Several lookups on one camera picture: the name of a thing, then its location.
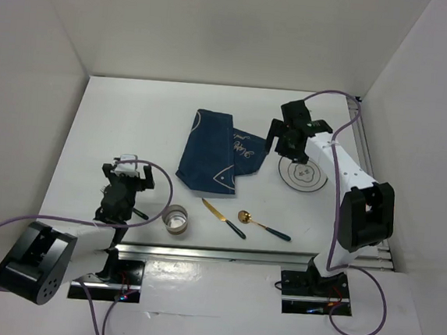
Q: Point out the white round plate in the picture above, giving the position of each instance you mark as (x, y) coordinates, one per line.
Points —
(303, 178)

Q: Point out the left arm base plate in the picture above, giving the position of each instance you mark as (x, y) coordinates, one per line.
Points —
(124, 284)

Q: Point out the metal cup with cream band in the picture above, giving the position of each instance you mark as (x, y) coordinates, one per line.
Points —
(175, 218)

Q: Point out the navy blue cloth placemat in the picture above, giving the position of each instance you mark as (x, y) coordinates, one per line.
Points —
(216, 153)

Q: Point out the aluminium front rail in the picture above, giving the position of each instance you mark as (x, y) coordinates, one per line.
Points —
(217, 253)

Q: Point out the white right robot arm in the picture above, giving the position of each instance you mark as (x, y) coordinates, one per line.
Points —
(323, 149)

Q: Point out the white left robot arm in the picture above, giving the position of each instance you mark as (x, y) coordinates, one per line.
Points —
(45, 256)

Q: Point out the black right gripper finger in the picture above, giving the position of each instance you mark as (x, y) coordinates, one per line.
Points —
(282, 145)
(275, 130)

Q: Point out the aluminium right side rail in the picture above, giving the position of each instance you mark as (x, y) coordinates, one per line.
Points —
(364, 213)

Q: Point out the aluminium rail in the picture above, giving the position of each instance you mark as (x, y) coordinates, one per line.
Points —
(364, 213)
(217, 253)

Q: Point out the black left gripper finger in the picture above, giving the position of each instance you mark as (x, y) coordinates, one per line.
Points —
(107, 170)
(148, 181)

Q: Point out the gold spoon green handle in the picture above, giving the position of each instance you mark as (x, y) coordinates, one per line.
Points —
(245, 218)

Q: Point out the gold knife green handle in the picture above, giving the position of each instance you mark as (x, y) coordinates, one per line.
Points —
(223, 219)

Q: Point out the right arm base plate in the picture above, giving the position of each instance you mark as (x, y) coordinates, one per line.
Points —
(300, 297)

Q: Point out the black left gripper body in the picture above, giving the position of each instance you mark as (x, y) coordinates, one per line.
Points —
(132, 184)

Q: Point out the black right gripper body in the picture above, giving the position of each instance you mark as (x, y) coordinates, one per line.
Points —
(292, 151)

